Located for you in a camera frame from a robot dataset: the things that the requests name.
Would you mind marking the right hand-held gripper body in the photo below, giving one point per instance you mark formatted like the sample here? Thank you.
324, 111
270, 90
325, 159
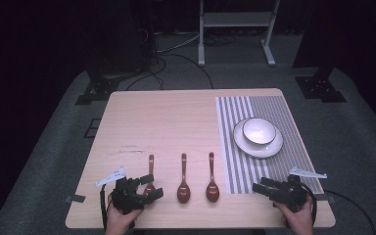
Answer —
290, 194

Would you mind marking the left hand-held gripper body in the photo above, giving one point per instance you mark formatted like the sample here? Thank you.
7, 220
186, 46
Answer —
125, 196

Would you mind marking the brown wooden spoon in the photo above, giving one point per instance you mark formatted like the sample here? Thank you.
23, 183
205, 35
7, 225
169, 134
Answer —
183, 192
151, 163
212, 192

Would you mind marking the person's left hand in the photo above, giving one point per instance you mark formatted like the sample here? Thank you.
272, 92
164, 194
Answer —
120, 222

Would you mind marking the person's right hand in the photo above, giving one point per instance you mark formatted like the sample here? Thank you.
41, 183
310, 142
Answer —
298, 222

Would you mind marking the white plate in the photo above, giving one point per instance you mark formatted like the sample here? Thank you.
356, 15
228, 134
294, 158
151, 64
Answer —
258, 151

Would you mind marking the grey tape piece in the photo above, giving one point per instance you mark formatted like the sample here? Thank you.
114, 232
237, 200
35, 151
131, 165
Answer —
75, 198
326, 197

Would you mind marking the white bowl with dark rim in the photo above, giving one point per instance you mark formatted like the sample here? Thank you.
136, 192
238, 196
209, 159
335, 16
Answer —
259, 130

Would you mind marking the grey striped placemat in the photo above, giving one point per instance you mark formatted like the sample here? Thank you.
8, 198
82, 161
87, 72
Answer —
274, 107

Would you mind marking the black stand base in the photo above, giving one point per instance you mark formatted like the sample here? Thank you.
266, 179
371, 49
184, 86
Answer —
98, 89
319, 87

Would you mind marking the dark equipment cabinet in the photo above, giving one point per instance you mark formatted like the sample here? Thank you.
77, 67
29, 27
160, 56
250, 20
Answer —
120, 32

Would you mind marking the white metal stand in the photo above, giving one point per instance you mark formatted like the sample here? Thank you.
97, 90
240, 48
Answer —
235, 19

